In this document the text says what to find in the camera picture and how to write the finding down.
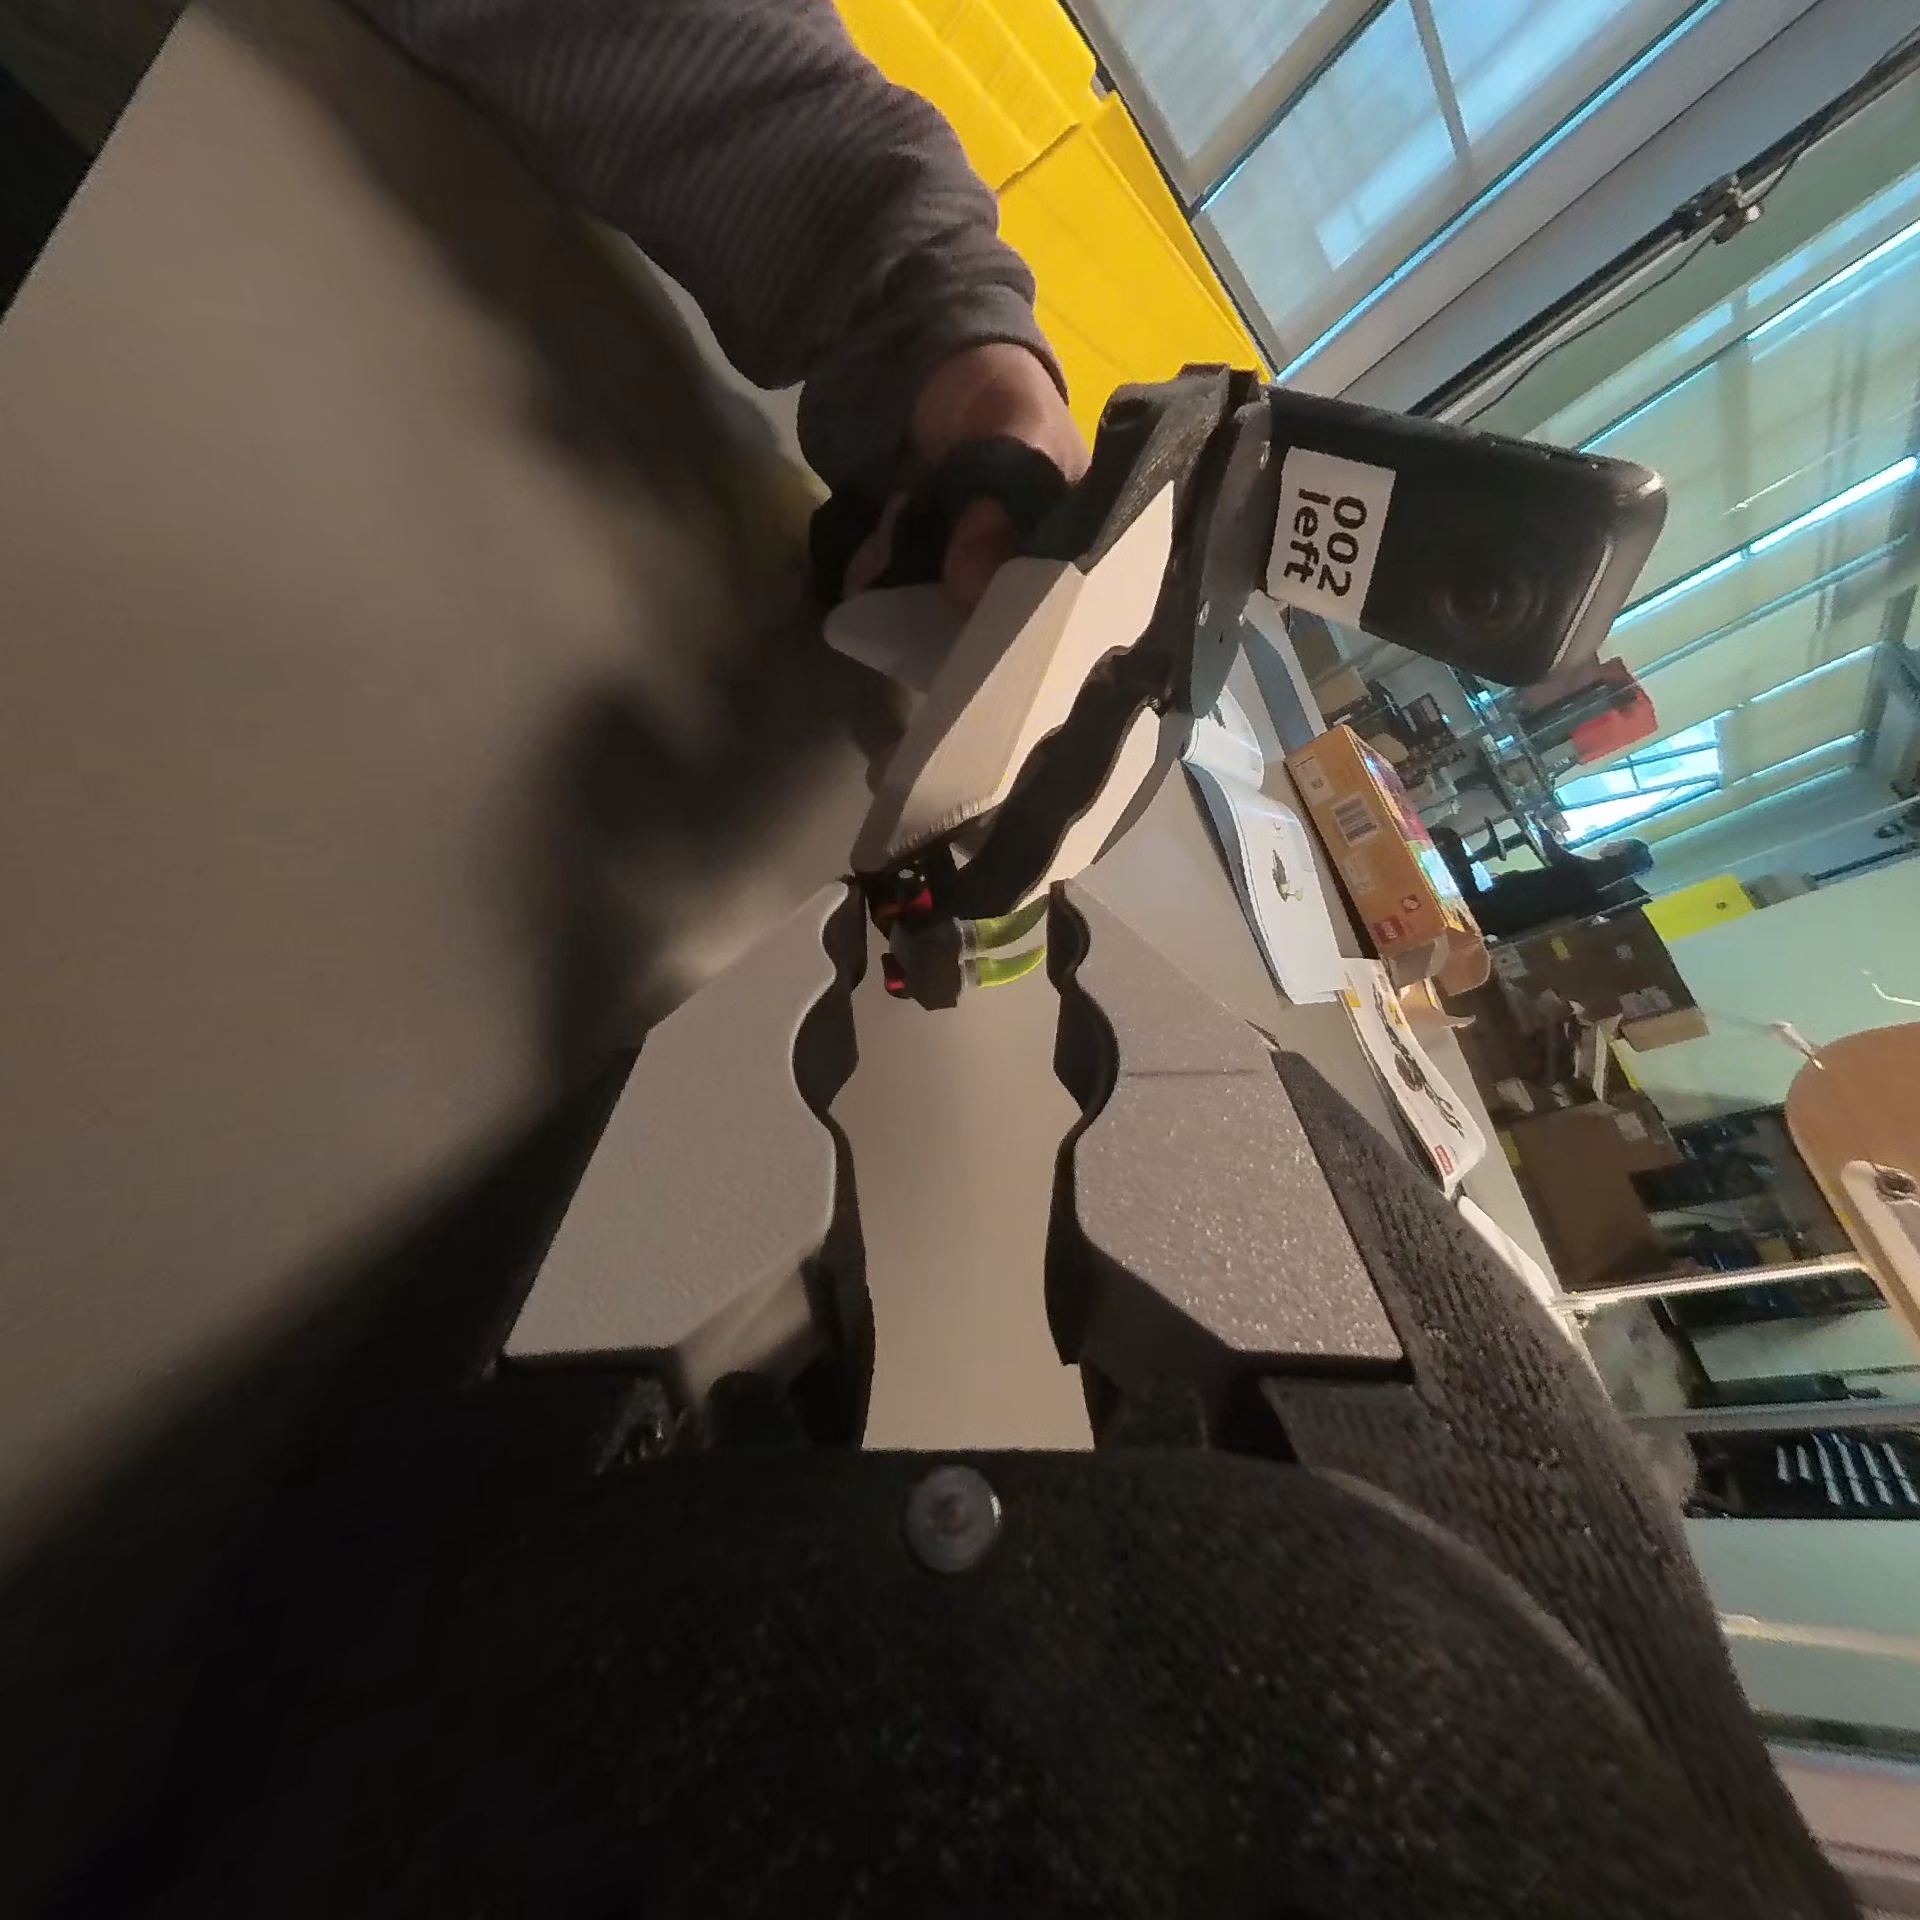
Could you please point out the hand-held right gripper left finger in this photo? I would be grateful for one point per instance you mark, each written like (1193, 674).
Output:
(690, 1201)

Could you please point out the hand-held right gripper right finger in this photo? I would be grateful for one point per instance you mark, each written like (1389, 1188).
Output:
(1215, 1214)

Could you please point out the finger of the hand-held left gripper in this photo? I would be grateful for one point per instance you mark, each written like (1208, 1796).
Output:
(1021, 674)
(1119, 780)

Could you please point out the small black lego assembly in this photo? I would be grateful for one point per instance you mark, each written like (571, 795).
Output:
(918, 938)

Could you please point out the yellow plastic bin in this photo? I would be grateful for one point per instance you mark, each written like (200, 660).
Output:
(1095, 194)

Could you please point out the person's left forearm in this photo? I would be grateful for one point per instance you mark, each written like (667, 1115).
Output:
(751, 148)

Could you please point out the person's left hand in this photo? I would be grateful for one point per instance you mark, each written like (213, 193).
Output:
(998, 404)

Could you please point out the open instruction booklet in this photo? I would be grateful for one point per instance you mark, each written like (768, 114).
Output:
(1277, 868)

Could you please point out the red storage crate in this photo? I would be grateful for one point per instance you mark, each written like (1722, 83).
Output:
(1598, 720)

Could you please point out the colourful cover booklet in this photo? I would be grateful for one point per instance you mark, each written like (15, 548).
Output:
(1417, 1079)

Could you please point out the orange cardboard box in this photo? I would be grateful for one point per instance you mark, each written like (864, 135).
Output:
(1382, 855)

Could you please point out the yellow sign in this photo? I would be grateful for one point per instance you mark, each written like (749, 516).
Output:
(1694, 907)

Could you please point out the brown cardboard box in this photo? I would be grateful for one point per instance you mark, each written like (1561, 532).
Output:
(1606, 974)

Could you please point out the wooden head desk lamp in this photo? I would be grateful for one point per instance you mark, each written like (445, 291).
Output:
(1869, 1108)

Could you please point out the black camera boom pole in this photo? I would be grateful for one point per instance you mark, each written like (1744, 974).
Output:
(1717, 207)

